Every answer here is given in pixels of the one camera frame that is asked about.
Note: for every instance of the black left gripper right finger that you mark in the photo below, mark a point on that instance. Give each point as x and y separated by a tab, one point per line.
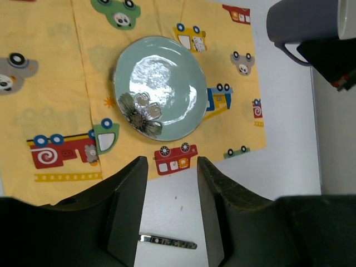
243	228

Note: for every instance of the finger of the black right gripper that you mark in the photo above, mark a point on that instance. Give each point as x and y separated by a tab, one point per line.
334	59

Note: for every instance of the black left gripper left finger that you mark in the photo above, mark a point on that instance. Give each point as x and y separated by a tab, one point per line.
96	227

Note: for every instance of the silver spoon patterned handle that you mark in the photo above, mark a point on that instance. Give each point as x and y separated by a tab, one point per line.
161	240

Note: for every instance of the purple ceramic mug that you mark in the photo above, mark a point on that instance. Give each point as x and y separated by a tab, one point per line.
295	21

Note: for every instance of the yellow car-print cloth placemat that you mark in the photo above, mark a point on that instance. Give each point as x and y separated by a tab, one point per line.
61	128

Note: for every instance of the green floral ceramic plate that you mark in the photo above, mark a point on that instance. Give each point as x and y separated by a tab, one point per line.
160	88

